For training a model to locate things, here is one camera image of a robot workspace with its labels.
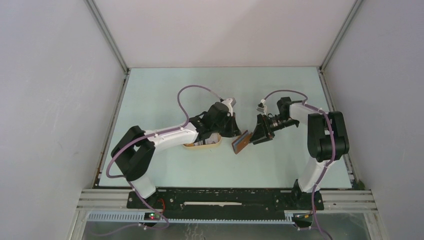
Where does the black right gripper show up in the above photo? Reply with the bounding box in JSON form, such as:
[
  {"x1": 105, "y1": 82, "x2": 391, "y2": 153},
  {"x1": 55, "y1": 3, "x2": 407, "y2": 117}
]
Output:
[{"x1": 249, "y1": 113, "x2": 298, "y2": 145}]

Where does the brown leather card holder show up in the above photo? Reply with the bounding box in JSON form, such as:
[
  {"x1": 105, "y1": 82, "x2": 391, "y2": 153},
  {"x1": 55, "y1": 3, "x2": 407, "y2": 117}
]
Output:
[{"x1": 231, "y1": 130, "x2": 253, "y2": 155}]

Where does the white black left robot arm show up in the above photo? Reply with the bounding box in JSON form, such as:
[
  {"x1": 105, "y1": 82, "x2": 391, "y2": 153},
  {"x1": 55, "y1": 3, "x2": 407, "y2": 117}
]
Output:
[{"x1": 110, "y1": 97, "x2": 241, "y2": 208}]

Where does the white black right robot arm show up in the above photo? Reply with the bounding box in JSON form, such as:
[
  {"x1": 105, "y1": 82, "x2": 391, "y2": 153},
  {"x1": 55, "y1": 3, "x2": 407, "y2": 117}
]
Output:
[{"x1": 249, "y1": 97, "x2": 350, "y2": 209}]

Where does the beige plastic card tray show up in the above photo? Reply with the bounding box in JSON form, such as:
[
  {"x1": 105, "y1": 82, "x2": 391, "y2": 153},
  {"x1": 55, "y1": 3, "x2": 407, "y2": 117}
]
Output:
[{"x1": 182, "y1": 133, "x2": 222, "y2": 150}]

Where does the stack of white cards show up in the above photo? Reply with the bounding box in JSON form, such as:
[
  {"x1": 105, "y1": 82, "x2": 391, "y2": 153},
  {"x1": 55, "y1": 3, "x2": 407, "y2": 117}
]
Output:
[{"x1": 193, "y1": 133, "x2": 221, "y2": 146}]

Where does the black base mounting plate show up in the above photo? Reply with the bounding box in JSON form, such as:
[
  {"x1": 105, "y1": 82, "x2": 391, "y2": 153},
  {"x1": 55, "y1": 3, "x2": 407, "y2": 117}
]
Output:
[{"x1": 126, "y1": 187, "x2": 325, "y2": 221}]

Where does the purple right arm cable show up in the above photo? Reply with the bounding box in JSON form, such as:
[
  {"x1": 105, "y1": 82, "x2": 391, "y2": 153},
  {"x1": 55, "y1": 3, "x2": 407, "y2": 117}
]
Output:
[{"x1": 256, "y1": 89, "x2": 337, "y2": 240}]

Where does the aluminium frame rail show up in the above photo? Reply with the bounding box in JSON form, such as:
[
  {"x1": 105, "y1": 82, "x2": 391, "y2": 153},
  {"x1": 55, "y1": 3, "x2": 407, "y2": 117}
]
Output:
[{"x1": 76, "y1": 188, "x2": 379, "y2": 224}]

